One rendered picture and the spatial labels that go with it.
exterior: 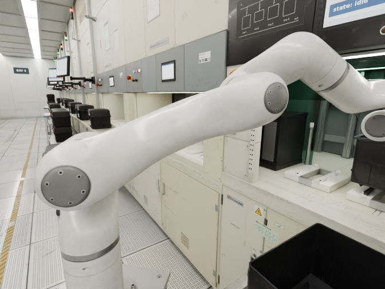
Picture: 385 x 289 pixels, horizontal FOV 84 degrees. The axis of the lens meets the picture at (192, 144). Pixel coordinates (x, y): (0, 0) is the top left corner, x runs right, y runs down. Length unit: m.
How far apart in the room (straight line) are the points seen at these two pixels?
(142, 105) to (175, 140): 1.88
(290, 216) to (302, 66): 0.60
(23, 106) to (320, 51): 13.78
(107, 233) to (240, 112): 0.36
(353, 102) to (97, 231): 0.66
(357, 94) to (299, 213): 0.47
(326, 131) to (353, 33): 1.08
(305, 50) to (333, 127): 1.27
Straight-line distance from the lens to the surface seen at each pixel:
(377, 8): 0.81
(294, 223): 0.96
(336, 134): 1.78
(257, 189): 1.02
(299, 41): 0.56
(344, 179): 1.19
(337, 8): 0.85
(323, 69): 0.58
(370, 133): 0.77
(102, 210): 0.52
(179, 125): 0.42
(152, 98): 2.33
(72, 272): 0.55
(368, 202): 1.04
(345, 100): 0.66
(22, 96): 13.97
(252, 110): 0.41
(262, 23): 0.99
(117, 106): 3.77
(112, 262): 0.55
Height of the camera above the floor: 1.27
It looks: 13 degrees down
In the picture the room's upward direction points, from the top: straight up
